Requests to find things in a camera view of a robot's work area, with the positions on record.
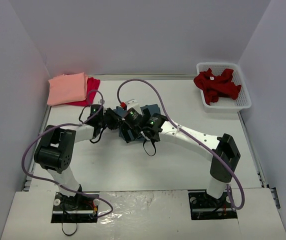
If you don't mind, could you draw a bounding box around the teal blue t shirt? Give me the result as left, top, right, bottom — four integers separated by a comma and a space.
113, 104, 161, 143

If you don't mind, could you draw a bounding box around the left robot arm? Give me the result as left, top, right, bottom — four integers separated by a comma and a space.
34, 104, 122, 209

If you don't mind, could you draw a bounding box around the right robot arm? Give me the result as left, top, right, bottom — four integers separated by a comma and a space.
121, 107, 241, 207

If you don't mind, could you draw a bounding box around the folded magenta t shirt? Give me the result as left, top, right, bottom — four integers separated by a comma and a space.
67, 77, 101, 107

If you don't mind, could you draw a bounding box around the folded salmon pink t shirt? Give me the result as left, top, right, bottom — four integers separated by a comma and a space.
47, 72, 87, 106

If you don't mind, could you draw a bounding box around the crumpled dark red t shirt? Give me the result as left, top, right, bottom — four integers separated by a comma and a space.
193, 68, 242, 105

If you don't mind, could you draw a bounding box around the white perforated plastic basket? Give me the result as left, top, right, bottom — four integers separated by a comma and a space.
196, 62, 252, 113

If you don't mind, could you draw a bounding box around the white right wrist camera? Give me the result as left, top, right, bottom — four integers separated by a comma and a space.
120, 99, 141, 112

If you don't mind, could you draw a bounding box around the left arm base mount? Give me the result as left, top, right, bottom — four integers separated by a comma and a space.
51, 192, 100, 224

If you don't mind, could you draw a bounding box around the black thin floor cable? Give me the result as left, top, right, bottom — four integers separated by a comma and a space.
60, 220, 78, 236

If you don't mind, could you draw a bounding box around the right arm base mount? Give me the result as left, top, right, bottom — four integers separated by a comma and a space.
188, 189, 238, 221

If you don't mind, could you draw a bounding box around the aluminium table edge rail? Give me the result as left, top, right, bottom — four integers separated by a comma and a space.
237, 111, 270, 189

